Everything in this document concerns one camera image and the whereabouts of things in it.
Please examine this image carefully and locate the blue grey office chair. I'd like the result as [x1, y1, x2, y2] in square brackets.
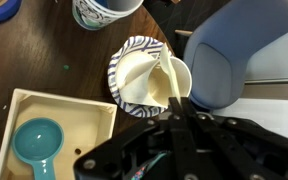
[183, 0, 288, 110]

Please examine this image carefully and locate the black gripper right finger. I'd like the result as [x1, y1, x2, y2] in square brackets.
[180, 98, 274, 180]

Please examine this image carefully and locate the patterned paper cup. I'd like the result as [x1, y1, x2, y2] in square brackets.
[72, 0, 144, 30]

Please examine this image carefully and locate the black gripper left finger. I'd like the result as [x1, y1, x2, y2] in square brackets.
[169, 97, 203, 180]

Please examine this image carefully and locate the teal scoop in box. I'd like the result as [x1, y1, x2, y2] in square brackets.
[12, 118, 64, 180]

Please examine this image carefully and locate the wooden box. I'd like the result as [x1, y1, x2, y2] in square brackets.
[0, 89, 117, 180]

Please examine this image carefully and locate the plain white paper cup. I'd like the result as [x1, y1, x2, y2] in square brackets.
[115, 50, 193, 108]

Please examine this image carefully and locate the blue patterned paper plate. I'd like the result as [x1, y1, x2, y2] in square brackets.
[107, 35, 165, 118]

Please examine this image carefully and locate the round wooden table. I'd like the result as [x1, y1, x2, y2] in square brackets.
[0, 0, 167, 149]

